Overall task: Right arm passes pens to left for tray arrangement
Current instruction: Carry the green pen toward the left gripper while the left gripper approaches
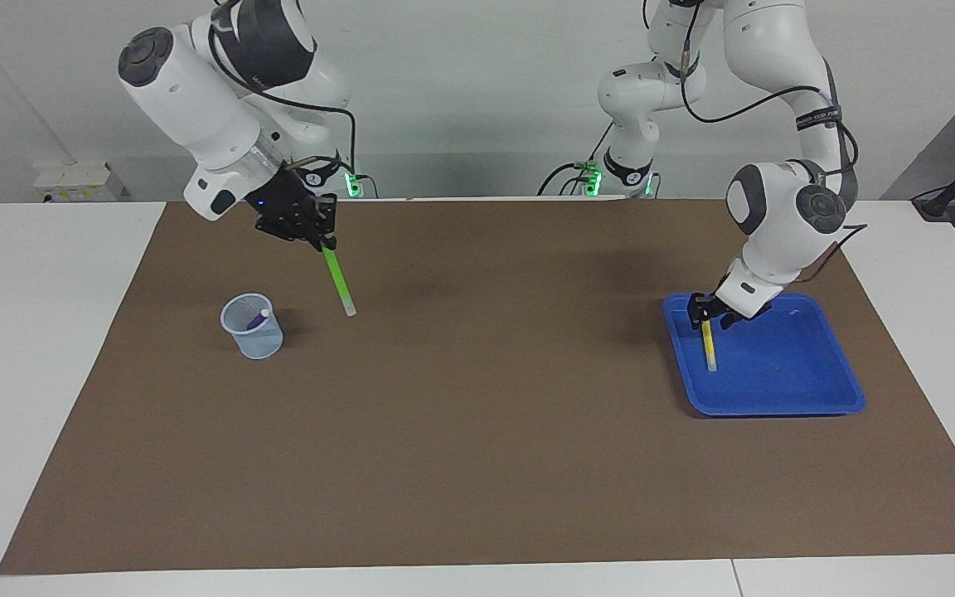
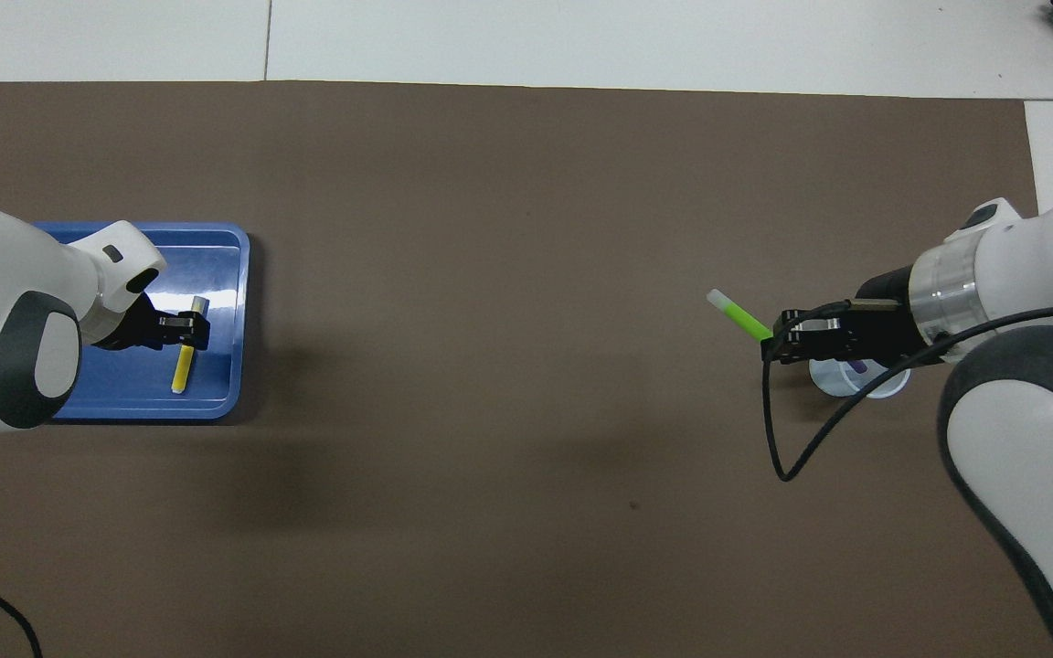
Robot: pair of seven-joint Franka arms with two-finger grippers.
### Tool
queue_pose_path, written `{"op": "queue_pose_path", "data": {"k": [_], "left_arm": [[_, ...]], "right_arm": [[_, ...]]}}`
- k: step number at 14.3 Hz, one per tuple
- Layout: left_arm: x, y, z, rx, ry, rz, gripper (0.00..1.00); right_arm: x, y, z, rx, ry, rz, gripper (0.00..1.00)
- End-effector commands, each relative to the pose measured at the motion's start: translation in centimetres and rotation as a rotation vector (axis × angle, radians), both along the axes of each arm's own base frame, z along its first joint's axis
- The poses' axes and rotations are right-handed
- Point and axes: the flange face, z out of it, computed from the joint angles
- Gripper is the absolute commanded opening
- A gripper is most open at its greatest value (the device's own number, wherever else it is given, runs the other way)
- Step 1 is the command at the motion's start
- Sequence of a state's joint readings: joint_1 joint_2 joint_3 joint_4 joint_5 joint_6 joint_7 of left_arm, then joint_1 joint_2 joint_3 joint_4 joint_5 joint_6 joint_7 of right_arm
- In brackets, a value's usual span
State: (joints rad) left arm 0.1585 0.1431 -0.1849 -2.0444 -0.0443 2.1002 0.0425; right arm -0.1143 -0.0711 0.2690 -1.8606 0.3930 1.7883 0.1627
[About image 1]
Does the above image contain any green highlighter pen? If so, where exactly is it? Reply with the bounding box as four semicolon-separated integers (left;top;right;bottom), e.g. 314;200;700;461
320;240;358;318

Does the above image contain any blue plastic tray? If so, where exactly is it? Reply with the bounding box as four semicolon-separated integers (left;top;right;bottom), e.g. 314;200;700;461
662;293;866;417

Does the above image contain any clear plastic measuring cup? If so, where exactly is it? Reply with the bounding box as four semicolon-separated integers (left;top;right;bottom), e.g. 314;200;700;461
221;293;285;361

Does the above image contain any brown table mat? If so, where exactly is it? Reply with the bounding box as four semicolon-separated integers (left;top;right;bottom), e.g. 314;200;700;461
0;197;955;576

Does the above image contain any black left arm base cable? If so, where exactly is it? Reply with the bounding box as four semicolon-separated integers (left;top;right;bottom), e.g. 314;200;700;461
536;124;616;197

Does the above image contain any black left arm gripper cable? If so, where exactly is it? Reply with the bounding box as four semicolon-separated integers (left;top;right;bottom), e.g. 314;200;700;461
679;0;870;284

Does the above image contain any white wall socket box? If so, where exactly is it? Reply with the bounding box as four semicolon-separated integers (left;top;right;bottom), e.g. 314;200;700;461
33;162;127;203

